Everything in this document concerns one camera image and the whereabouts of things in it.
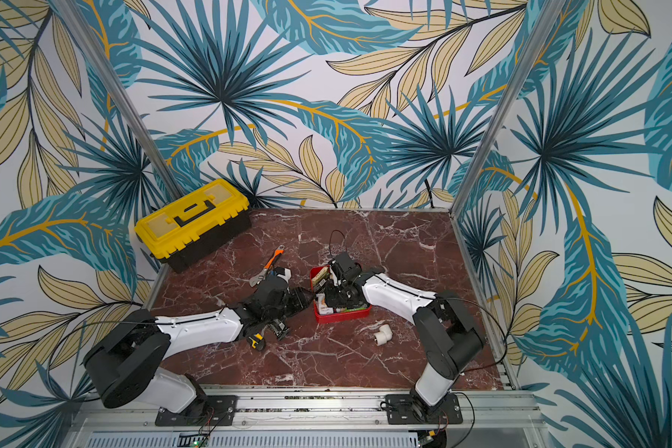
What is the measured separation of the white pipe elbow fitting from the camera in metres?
0.85

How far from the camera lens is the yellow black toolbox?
903 mm

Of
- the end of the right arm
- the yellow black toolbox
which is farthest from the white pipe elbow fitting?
the yellow black toolbox

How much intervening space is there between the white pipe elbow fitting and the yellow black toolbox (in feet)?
2.03

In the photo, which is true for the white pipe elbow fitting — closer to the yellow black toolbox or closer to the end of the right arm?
the end of the right arm
